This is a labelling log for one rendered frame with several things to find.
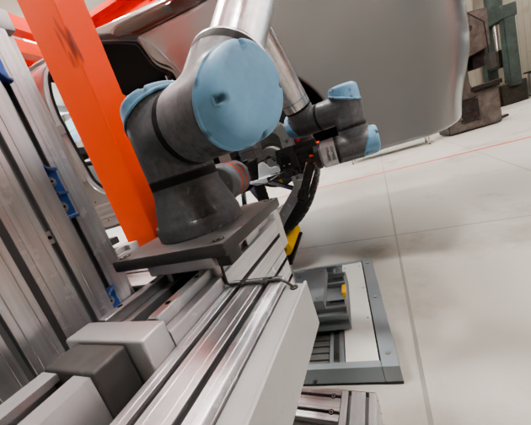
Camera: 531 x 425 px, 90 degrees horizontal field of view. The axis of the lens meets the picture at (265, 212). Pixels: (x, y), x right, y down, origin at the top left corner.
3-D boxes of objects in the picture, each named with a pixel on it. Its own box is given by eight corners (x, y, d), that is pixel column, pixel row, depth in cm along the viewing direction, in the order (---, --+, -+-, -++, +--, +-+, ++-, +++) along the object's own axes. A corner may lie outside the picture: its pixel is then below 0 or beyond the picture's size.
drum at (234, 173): (257, 187, 111) (246, 154, 108) (240, 200, 91) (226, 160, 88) (227, 196, 115) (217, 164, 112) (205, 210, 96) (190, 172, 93)
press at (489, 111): (442, 140, 555) (419, 7, 501) (433, 135, 657) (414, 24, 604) (524, 118, 494) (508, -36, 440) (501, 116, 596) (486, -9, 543)
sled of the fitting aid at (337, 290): (349, 285, 148) (345, 269, 146) (352, 330, 115) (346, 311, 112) (265, 297, 164) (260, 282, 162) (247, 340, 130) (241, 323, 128)
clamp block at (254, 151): (264, 154, 86) (259, 138, 85) (256, 157, 78) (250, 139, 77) (250, 158, 88) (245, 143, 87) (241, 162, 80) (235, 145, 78)
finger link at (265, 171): (244, 167, 76) (275, 157, 77) (250, 187, 78) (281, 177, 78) (244, 168, 73) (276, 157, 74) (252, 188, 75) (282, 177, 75)
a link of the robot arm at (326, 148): (339, 162, 78) (339, 166, 70) (324, 166, 79) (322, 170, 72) (332, 137, 76) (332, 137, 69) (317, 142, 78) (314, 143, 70)
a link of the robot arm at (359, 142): (372, 121, 73) (379, 151, 74) (332, 133, 76) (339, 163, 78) (376, 120, 65) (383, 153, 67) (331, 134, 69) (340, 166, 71)
